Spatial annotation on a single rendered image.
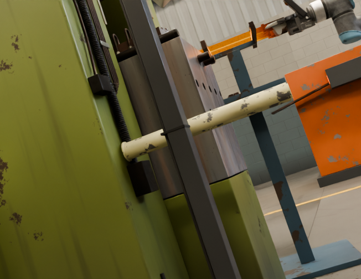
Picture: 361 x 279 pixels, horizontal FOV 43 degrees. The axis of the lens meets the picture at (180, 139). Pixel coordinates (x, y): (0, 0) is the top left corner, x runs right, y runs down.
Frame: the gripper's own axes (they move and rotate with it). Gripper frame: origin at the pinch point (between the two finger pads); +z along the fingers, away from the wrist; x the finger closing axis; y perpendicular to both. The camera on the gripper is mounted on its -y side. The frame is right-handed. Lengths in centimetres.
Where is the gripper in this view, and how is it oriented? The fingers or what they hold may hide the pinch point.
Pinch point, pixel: (266, 27)
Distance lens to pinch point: 211.3
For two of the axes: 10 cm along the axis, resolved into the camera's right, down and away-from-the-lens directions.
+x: 1.5, -1.4, 9.8
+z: -9.2, 3.4, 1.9
